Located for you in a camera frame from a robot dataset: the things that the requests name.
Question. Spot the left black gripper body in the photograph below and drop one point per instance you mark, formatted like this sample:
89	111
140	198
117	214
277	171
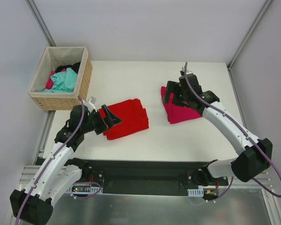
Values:
102	120

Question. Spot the left white cable duct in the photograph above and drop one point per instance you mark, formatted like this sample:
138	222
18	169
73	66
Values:
83	190

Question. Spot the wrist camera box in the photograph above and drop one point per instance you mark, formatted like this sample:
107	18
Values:
90	104
182	71

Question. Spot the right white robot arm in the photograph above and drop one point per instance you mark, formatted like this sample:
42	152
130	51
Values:
253	153

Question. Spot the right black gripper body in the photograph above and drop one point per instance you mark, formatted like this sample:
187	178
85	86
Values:
174	93

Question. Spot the black t shirt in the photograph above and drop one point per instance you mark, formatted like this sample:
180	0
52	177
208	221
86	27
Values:
75	67

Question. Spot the right white cable duct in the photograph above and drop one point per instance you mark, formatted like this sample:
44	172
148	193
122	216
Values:
195	192

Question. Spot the teal t shirt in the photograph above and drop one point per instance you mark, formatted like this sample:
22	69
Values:
66	83

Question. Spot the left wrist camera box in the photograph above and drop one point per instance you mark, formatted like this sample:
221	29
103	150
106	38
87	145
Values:
90	104

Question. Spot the aluminium frame rail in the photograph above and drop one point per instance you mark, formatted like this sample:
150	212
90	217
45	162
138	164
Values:
28	173

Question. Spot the wicker basket with cloth liner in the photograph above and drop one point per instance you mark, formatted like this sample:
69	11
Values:
52	58

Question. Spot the white cable duct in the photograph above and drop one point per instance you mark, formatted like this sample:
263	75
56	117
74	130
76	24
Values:
195	192
83	190

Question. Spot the pink t shirt in basket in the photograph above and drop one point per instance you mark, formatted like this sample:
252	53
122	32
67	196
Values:
52	82

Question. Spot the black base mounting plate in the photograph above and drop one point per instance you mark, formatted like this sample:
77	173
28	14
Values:
140	177

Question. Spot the red t shirt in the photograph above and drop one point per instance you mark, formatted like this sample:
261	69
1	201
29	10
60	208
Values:
134	119

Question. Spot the magenta t shirt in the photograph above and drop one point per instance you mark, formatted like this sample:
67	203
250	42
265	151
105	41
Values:
177	114

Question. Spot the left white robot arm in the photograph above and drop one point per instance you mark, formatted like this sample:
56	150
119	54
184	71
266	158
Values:
35	202

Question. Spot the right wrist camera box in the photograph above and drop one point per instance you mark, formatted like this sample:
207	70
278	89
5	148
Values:
182	71

